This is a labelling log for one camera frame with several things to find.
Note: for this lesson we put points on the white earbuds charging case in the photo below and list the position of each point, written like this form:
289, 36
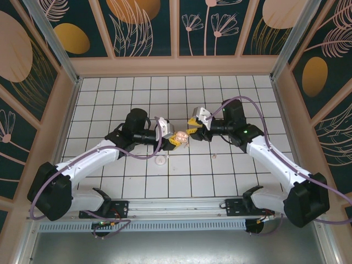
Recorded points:
182, 136

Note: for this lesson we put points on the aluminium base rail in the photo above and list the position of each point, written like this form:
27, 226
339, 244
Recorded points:
176, 207

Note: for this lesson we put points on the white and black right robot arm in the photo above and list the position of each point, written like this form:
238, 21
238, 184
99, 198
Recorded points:
275, 162

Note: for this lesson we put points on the grey sheet metal panel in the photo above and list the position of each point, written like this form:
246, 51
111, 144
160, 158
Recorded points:
176, 247

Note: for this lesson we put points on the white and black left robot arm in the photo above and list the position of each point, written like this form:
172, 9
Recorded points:
82, 162

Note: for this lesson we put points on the aluminium corner post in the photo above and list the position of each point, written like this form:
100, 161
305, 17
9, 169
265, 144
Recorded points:
292, 41
55, 41

